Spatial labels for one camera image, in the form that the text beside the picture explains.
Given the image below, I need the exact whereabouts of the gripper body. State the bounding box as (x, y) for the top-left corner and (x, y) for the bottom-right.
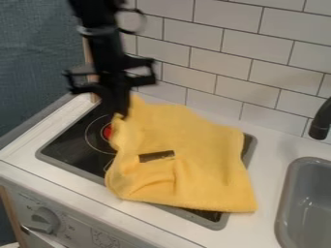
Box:
(62, 55), (158, 119)

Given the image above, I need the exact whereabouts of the yellow cloth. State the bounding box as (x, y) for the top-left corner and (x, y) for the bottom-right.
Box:
(103, 94), (259, 213)

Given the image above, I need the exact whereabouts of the toy stove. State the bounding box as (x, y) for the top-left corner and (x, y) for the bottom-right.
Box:
(35, 106), (259, 232)

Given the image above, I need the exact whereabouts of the tap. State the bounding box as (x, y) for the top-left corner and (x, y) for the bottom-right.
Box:
(307, 96), (331, 140)

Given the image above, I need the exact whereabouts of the toy sink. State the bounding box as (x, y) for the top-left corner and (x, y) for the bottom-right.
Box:
(274, 156), (331, 248)

